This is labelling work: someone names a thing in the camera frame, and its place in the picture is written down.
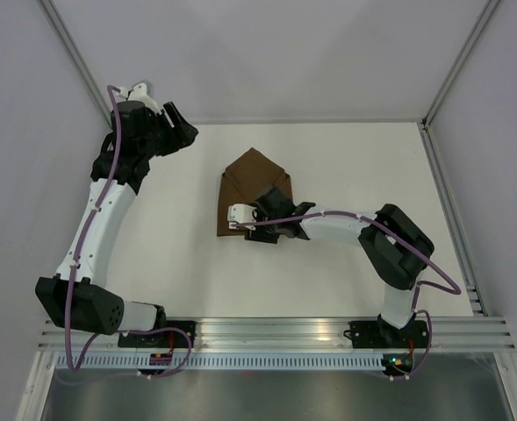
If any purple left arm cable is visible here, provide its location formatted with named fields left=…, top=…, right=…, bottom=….
left=55, top=84, right=193, bottom=387

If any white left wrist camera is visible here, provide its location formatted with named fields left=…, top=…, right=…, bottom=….
left=117, top=80, right=161, bottom=114

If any brown cloth napkin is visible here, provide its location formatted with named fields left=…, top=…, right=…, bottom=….
left=217, top=147, right=292, bottom=237

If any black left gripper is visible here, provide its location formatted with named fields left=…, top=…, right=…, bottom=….
left=139, top=103, right=198, bottom=160

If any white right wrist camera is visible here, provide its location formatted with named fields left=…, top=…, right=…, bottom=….
left=226, top=203, right=257, bottom=231

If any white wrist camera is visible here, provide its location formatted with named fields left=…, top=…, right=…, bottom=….
left=117, top=80, right=161, bottom=114
left=226, top=203, right=257, bottom=231

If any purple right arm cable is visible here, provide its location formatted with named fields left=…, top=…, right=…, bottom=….
left=227, top=210, right=462, bottom=382

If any white slotted cable duct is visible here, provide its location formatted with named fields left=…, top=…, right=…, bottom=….
left=54, top=353, right=384, bottom=370

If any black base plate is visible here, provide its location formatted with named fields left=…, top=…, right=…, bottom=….
left=343, top=320, right=429, bottom=350
left=118, top=319, right=197, bottom=350

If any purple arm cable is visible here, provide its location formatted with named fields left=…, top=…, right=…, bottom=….
left=55, top=84, right=193, bottom=387
left=227, top=210, right=462, bottom=382

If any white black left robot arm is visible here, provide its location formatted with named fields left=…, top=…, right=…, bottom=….
left=35, top=100, right=198, bottom=347

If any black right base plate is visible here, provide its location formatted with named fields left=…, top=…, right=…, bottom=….
left=343, top=320, right=429, bottom=350

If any aluminium frame post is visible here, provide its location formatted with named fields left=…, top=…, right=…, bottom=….
left=36, top=0, right=111, bottom=128
left=420, top=0, right=503, bottom=127

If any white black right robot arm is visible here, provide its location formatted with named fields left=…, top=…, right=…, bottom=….
left=227, top=187, right=434, bottom=346

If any aluminium frame rail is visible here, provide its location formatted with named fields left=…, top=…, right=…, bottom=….
left=38, top=316, right=517, bottom=352

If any left aluminium frame post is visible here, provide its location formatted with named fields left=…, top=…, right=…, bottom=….
left=36, top=0, right=111, bottom=128

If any right aluminium frame post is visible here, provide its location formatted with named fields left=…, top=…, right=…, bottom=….
left=420, top=0, right=503, bottom=127

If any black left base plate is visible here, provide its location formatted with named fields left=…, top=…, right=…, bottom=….
left=118, top=319, right=197, bottom=350

